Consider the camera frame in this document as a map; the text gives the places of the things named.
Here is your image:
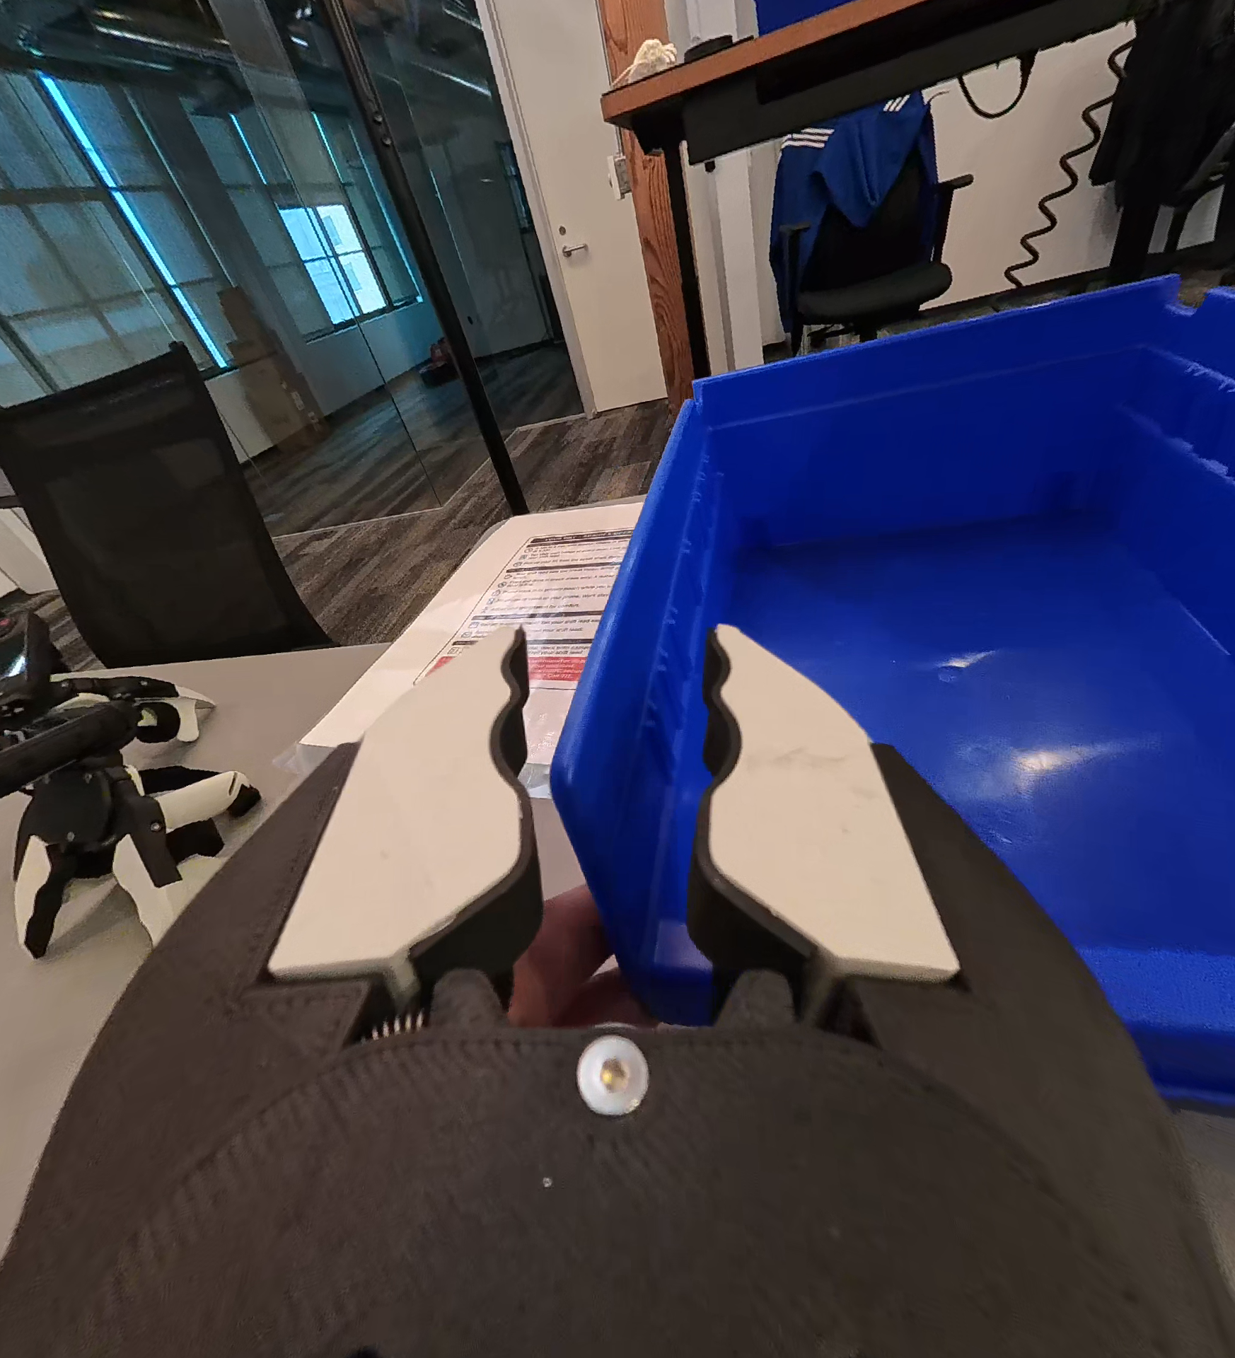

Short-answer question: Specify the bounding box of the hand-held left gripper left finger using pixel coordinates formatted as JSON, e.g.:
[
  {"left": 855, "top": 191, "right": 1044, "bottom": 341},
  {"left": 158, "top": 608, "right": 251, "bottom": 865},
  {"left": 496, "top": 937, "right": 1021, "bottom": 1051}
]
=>
[{"left": 266, "top": 625, "right": 548, "bottom": 1007}]

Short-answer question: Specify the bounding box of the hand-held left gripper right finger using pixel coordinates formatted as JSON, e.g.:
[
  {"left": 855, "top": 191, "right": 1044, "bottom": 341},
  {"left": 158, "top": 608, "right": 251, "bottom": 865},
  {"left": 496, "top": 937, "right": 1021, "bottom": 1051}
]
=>
[{"left": 687, "top": 623, "right": 962, "bottom": 1011}]

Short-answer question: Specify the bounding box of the blue plastic bin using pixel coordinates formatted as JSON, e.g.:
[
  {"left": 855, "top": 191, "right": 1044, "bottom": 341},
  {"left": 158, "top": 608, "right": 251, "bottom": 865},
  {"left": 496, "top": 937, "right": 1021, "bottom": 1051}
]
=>
[{"left": 550, "top": 273, "right": 1235, "bottom": 1116}]

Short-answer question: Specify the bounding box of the wooden top office desk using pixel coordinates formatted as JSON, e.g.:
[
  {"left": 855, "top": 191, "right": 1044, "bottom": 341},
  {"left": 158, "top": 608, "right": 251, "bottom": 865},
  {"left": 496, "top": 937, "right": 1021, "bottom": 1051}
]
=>
[{"left": 602, "top": 0, "right": 1235, "bottom": 417}]

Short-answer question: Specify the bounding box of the person's left hand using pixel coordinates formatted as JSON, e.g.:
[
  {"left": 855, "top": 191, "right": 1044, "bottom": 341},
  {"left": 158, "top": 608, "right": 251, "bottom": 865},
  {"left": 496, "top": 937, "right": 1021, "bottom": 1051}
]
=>
[{"left": 510, "top": 885, "right": 645, "bottom": 1029}]

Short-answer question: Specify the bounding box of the laminated paper sheet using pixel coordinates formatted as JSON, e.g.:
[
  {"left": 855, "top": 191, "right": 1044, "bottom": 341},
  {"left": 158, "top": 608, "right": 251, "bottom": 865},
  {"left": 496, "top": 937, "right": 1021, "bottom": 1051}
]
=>
[{"left": 276, "top": 510, "right": 649, "bottom": 798}]

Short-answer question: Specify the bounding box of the black mesh chair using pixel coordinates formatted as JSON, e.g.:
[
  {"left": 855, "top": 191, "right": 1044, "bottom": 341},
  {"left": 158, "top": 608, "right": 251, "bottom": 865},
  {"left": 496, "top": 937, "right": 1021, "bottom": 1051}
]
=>
[{"left": 0, "top": 339, "right": 335, "bottom": 672}]

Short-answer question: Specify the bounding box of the cardboard box stack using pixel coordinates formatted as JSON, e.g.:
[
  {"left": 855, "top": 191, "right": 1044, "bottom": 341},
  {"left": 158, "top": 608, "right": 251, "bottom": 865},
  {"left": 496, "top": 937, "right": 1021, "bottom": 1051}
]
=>
[{"left": 217, "top": 285, "right": 331, "bottom": 460}]

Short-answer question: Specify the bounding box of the black office chair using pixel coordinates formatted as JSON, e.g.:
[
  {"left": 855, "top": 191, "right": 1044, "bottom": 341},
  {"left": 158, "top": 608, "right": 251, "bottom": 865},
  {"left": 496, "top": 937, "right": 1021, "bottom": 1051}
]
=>
[{"left": 788, "top": 170, "right": 977, "bottom": 354}]

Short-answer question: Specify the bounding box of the blue jacket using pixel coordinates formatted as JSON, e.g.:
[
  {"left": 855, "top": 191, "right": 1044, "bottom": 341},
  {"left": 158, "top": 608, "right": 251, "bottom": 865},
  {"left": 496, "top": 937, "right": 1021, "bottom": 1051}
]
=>
[{"left": 769, "top": 94, "right": 943, "bottom": 309}]

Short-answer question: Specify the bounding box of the white door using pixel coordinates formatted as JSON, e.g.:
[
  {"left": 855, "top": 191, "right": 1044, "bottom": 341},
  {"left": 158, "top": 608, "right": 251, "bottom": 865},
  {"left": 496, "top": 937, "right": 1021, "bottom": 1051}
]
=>
[{"left": 473, "top": 0, "right": 671, "bottom": 419}]

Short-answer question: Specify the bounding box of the black hanging coat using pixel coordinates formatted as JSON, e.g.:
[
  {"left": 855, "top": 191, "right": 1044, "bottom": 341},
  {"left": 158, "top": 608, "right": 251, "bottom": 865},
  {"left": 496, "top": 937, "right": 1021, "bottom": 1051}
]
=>
[{"left": 1088, "top": 0, "right": 1235, "bottom": 208}]

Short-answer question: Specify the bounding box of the blue box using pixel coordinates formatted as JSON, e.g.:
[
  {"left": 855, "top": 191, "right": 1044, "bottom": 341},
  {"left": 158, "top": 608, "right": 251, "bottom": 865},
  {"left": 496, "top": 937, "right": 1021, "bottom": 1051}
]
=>
[{"left": 754, "top": 0, "right": 895, "bottom": 38}]

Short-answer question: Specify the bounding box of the black and white camera rig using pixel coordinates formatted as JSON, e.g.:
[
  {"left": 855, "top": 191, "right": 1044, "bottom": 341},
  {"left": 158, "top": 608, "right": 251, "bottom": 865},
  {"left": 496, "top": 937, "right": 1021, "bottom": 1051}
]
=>
[{"left": 0, "top": 615, "right": 263, "bottom": 961}]

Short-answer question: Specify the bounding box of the wooden post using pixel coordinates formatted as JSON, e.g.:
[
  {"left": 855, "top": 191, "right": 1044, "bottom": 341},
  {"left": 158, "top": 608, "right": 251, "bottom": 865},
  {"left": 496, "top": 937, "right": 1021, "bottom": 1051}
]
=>
[{"left": 595, "top": 0, "right": 698, "bottom": 417}]

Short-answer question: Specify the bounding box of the black coiled cable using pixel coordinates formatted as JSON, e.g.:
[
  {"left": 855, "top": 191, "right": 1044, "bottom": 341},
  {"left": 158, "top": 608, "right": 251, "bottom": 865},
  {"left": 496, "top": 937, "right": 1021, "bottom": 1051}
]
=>
[{"left": 1000, "top": 43, "right": 1140, "bottom": 293}]

